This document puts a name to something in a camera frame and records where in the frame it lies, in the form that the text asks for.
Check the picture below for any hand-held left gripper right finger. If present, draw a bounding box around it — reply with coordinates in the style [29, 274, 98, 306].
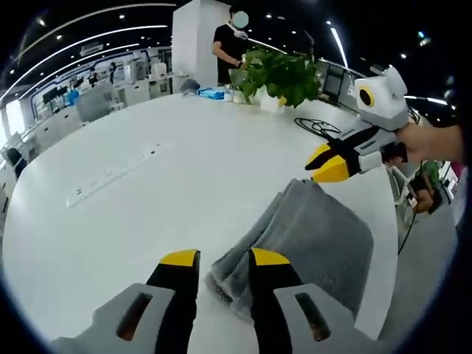
[249, 247, 374, 354]

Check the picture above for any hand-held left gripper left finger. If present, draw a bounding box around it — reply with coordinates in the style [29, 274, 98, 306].
[51, 249, 202, 354]

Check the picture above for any grey towel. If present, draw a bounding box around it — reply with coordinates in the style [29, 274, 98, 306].
[204, 178, 375, 325]

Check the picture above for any person's right hand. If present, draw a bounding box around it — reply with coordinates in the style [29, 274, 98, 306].
[381, 123, 426, 165]

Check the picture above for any white table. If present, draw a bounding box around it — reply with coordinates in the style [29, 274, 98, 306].
[1, 91, 402, 354]

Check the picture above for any green potted plant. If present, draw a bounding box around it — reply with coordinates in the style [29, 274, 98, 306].
[228, 49, 323, 114]

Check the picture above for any white recessed power strip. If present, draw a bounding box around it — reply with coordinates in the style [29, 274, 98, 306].
[66, 142, 173, 209]

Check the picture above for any blue packet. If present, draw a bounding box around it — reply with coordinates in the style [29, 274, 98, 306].
[196, 86, 226, 101]

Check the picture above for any grey partition panel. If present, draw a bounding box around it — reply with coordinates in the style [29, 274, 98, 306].
[76, 81, 114, 122]

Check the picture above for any black coiled cable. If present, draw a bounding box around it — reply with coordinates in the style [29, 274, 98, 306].
[294, 117, 344, 141]

